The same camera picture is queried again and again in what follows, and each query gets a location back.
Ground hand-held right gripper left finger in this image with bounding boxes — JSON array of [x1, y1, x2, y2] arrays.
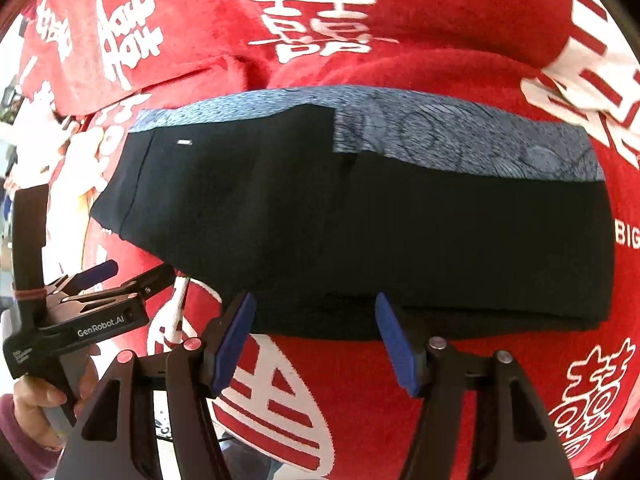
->
[[55, 291, 258, 480]]

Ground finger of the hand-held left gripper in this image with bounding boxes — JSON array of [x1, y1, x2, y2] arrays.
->
[[62, 263, 177, 313], [47, 260, 120, 301]]

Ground black pants with blue trim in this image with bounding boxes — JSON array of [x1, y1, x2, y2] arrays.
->
[[90, 85, 616, 343]]

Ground person's left leg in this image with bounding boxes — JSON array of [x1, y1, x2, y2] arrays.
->
[[217, 432, 283, 480]]

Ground red printed blanket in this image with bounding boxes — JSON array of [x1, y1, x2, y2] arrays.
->
[[10, 0, 640, 480]]

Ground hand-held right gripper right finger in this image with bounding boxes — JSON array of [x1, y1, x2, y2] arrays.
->
[[375, 292, 575, 480]]

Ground person's left forearm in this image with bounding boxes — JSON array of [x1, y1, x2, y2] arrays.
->
[[0, 395, 63, 480]]

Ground person's left hand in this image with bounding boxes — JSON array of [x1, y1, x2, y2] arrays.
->
[[14, 345, 101, 450]]

